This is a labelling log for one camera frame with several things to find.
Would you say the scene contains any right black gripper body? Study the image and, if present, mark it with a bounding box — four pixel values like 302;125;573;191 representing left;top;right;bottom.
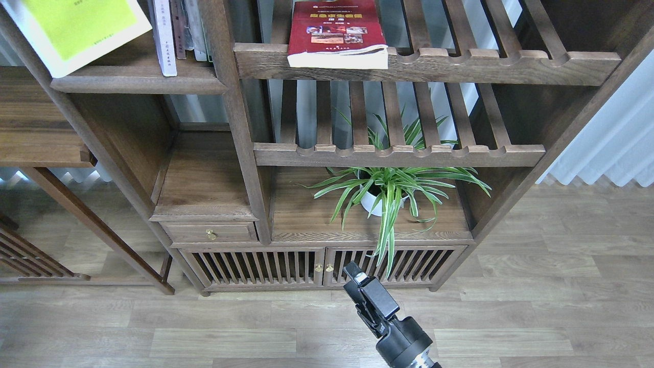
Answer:
344;277;435;367

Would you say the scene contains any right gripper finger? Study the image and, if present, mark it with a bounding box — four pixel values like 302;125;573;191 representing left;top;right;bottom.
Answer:
344;261;368;286

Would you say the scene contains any red cover book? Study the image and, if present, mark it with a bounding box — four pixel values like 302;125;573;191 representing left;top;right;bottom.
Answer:
287;1;388;70

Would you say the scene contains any white lavender book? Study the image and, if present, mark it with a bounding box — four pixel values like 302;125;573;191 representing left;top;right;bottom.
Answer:
148;1;177;77

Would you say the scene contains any yellow green book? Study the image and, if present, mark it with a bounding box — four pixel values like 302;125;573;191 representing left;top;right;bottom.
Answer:
2;1;152;78

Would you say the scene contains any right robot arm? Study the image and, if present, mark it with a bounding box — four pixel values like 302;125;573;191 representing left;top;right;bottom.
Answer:
344;262;440;367

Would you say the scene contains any green spider plant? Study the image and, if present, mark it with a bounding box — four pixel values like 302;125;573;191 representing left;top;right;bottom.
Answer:
302;105;492;279

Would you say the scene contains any dark wooden bookshelf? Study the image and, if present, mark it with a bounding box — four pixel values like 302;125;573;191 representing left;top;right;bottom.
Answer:
2;1;652;295

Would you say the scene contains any plastic wrapped book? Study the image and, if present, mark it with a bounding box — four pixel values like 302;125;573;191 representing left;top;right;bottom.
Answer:
181;1;196;51

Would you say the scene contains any white upright book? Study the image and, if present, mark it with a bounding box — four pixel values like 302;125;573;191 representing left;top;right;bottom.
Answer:
186;1;213;62

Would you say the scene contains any white curtain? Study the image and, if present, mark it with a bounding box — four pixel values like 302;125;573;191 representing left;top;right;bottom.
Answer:
538;53;653;187

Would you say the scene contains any brown upright book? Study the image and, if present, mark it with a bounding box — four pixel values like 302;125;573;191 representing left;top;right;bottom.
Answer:
170;1;186;60

